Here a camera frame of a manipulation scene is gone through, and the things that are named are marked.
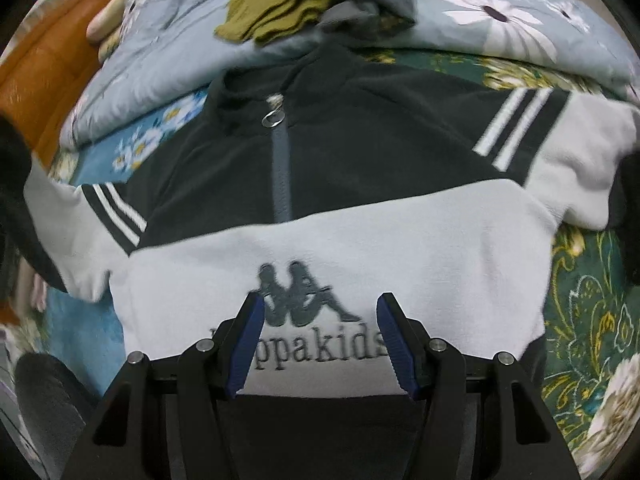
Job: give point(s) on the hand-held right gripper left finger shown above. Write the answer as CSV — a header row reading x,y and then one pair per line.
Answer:
x,y
246,347

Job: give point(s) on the olive green garment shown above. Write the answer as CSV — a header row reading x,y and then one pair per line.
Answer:
x,y
280,5

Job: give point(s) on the beige pillow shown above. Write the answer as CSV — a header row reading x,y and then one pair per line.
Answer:
x,y
105,22

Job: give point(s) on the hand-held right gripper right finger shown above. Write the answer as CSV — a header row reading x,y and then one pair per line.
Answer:
x,y
400,347

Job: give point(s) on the dark grey cloth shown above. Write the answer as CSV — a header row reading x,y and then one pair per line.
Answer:
x,y
47,405

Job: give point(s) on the black and white zip sweater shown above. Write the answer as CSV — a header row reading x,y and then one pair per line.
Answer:
x,y
350,160

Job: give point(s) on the green blue floral bed sheet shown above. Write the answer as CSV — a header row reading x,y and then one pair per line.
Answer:
x,y
585,320

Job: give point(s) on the light blue floral quilt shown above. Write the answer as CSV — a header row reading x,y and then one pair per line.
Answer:
x,y
165,50

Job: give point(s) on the orange wooden headboard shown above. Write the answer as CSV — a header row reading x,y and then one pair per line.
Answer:
x,y
45,70

